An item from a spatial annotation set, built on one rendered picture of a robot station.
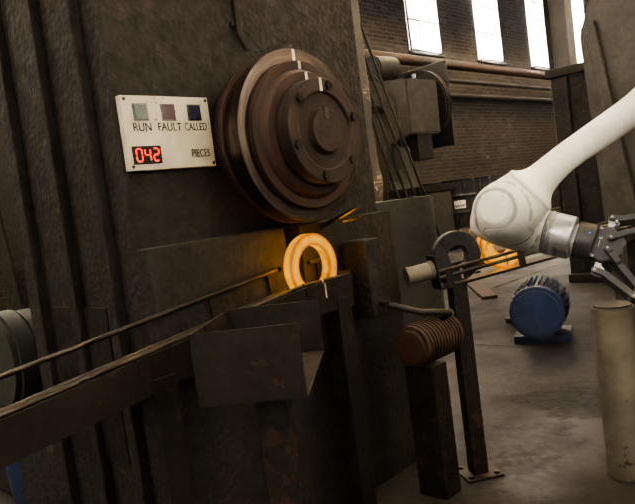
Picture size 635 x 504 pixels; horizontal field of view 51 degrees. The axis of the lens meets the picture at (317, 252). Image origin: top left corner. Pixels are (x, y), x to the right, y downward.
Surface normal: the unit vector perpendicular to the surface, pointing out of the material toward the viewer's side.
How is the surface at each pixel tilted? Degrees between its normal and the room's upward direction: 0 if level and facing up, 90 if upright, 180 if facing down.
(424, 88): 92
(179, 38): 90
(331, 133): 90
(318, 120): 90
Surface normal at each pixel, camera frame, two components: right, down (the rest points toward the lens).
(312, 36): 0.73, -0.04
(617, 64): -0.83, 0.14
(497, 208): -0.53, 0.02
